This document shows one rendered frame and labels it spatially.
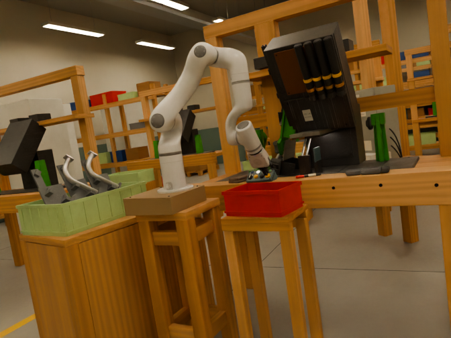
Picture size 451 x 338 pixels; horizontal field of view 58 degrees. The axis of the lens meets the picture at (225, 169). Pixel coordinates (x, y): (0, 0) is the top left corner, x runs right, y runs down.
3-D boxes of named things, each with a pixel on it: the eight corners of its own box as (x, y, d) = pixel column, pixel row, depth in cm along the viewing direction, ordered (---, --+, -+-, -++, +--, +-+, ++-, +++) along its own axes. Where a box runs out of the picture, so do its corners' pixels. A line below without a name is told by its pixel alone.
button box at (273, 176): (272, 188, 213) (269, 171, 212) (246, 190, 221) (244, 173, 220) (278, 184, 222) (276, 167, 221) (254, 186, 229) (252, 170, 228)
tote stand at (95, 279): (92, 390, 206) (64, 241, 198) (44, 363, 240) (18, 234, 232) (186, 327, 257) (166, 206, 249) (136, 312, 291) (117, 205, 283)
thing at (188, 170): (201, 175, 1110) (198, 159, 1105) (176, 178, 1144) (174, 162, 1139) (219, 168, 1218) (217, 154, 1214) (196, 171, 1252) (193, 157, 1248)
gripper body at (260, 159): (243, 154, 204) (251, 170, 211) (261, 152, 199) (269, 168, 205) (247, 144, 209) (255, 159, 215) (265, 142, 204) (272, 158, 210)
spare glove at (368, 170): (390, 169, 195) (390, 164, 195) (388, 173, 185) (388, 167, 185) (347, 173, 204) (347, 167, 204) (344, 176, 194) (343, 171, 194)
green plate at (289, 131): (292, 147, 228) (297, 110, 223) (278, 145, 232) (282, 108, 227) (299, 145, 238) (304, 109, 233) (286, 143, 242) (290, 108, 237)
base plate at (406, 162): (412, 172, 191) (411, 167, 191) (215, 184, 247) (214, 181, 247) (419, 159, 227) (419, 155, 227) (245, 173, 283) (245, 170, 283)
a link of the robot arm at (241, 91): (215, 86, 198) (225, 147, 202) (244, 80, 190) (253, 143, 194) (224, 86, 206) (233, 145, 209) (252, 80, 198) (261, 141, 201)
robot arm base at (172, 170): (182, 192, 200) (177, 155, 198) (150, 194, 207) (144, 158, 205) (199, 184, 217) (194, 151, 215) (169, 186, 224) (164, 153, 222)
